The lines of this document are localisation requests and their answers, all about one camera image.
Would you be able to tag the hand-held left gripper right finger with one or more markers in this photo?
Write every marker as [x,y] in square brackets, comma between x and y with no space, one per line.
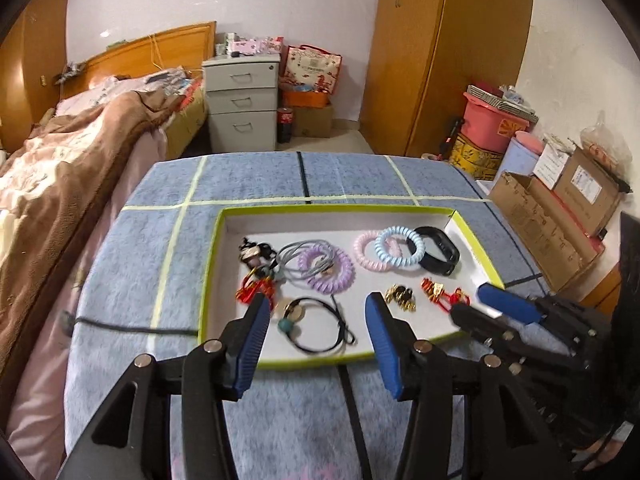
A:
[382,340]

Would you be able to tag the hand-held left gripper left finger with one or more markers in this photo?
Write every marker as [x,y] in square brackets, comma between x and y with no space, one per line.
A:
[252,340]

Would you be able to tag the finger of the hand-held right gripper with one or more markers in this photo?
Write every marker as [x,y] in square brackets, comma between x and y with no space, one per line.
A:
[505,305]
[475,322]

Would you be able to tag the green cardboard tray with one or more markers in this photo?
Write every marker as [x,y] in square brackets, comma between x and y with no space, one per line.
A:
[350,310]

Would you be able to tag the gold black hair clip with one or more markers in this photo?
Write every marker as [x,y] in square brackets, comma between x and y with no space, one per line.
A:
[402,297]

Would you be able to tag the person's right hand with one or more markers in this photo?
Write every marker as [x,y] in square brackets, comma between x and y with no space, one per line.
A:
[605,452]

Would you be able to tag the black wristband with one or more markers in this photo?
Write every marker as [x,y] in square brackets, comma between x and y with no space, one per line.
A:
[440,255]

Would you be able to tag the long open cardboard box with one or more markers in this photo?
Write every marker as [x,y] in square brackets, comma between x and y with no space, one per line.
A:
[540,230]

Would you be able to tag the blue checked tablecloth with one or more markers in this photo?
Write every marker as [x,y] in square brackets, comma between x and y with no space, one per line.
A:
[125,285]

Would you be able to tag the cardboard box with label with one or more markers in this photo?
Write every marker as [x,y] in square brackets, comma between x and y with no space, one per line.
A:
[587,190]

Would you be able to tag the white labelled box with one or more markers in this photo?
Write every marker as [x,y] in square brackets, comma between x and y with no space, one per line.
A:
[550,167]

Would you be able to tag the light blue container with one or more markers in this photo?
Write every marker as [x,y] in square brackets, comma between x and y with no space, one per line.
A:
[520,157]

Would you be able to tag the yellow patterned box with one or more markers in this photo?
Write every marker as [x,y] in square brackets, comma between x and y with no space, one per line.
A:
[475,157]

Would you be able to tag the pink plastic bucket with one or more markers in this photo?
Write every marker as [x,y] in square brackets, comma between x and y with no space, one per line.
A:
[492,125]

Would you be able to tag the clear plastic bag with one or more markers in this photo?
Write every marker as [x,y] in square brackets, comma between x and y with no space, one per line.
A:
[607,140]

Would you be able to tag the pink bed sheet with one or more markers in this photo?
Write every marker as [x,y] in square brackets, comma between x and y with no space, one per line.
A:
[45,360]

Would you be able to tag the cola bottle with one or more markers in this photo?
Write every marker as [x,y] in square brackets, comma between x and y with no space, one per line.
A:
[285,125]

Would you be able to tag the small brown cardboard box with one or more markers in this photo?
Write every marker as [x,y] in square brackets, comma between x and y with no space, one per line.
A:
[312,121]

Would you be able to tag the grey drawer cabinet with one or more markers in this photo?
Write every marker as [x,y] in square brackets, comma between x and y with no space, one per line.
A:
[240,105]

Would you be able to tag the brown blanket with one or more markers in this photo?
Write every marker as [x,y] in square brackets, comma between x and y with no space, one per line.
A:
[75,170]

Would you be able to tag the orange box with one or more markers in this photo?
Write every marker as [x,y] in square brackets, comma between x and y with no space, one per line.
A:
[305,97]

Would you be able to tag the wooden wardrobe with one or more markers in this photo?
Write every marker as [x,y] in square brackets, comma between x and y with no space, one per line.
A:
[440,50]

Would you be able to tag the red gift bag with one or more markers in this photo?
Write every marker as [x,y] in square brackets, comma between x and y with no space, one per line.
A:
[312,67]

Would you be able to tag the pink box on cabinet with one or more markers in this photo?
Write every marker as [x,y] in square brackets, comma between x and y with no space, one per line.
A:
[255,46]

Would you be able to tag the wooden bed headboard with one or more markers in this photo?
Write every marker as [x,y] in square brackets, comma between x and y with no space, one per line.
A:
[165,52]

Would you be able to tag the wooden door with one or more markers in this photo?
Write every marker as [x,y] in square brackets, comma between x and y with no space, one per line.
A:
[30,50]

